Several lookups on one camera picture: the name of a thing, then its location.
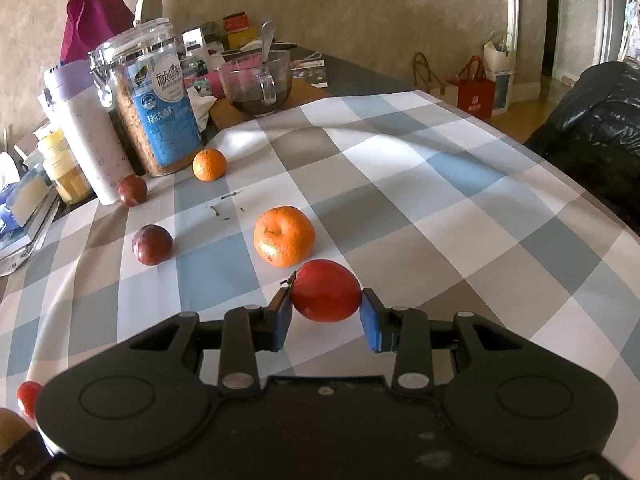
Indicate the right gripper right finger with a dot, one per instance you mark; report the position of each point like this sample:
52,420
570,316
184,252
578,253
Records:
407,333

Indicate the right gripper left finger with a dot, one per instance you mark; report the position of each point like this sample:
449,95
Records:
247,331

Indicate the large red tomato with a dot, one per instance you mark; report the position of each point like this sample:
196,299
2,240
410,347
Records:
324,291

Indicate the small red tomato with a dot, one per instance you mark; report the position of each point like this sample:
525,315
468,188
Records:
26,397

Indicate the orange mandarin middle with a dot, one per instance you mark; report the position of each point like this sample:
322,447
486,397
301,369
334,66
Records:
283,236

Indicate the checkered tablecloth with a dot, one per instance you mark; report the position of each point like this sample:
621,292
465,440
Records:
427,207

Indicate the dark plum near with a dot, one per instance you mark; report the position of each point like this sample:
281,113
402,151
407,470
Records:
152,245

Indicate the dark plum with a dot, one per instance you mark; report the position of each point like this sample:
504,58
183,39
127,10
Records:
132,191
152,245

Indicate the small far mandarin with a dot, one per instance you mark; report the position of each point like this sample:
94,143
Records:
209,165

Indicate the dark plum far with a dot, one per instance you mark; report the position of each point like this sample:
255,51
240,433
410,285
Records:
132,191

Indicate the yellow lid glass jar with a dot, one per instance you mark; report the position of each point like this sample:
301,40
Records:
62,168

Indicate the blue tissue pack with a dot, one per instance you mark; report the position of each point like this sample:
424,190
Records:
19,200

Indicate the metal spoon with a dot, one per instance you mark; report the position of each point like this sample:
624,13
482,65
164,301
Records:
266,82

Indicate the red paper shopping bag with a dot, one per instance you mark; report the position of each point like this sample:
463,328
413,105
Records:
476,92

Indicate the brown paper bag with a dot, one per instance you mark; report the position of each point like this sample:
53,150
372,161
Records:
424,78

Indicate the stack of books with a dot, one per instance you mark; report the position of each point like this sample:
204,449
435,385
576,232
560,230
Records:
19,245

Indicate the black puffer jacket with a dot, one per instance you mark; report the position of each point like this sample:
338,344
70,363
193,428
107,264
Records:
592,135

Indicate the glass cereal jar blue label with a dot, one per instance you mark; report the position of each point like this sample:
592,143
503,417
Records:
141,69

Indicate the white paper shopping bag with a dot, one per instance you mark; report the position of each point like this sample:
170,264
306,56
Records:
499,56

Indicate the white purple thermos bottle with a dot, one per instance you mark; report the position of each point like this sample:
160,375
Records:
73,100

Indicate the magenta cloth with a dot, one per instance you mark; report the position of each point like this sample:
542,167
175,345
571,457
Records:
90,23

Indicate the glass bowl with handle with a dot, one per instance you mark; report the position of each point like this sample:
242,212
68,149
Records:
239,79

